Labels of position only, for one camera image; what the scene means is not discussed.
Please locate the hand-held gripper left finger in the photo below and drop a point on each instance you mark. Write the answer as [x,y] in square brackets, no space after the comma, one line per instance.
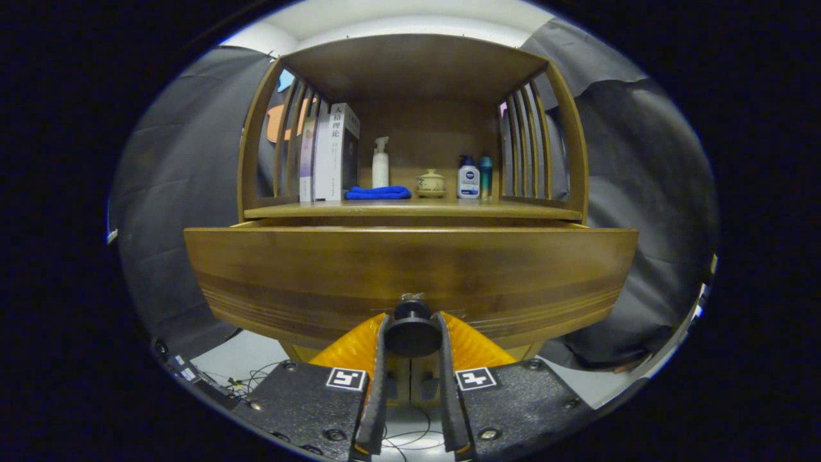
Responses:
[378,385]

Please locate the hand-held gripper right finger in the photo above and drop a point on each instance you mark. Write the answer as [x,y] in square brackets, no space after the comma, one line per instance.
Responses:
[449,391]

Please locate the black drawer knob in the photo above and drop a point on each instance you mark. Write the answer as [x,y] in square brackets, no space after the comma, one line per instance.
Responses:
[412,333]

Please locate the wooden countertop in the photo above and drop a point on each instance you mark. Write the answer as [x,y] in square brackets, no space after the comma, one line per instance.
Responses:
[449,209]

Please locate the wooden cabinet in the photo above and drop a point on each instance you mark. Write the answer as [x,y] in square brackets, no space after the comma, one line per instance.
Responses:
[417,70]

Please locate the blue folded cloth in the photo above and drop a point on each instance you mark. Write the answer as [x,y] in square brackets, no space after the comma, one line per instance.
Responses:
[378,192]

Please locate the lidded ceramic teacup with saucer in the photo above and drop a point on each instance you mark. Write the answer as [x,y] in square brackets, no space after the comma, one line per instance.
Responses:
[430,184]

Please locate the white lotion bottle blue cap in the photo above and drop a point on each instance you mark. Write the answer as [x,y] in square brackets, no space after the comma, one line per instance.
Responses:
[468,183]

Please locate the white pump bottle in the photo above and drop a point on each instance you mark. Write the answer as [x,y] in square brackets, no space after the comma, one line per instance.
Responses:
[380,170]

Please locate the teal slim bottle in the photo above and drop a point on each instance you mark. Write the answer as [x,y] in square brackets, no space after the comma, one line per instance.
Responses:
[486,176]

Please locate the purple and white book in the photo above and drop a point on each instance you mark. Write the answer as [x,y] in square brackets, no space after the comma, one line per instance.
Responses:
[307,160]

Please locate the white book with dark cover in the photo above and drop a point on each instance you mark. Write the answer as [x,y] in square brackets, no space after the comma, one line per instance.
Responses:
[330,154]

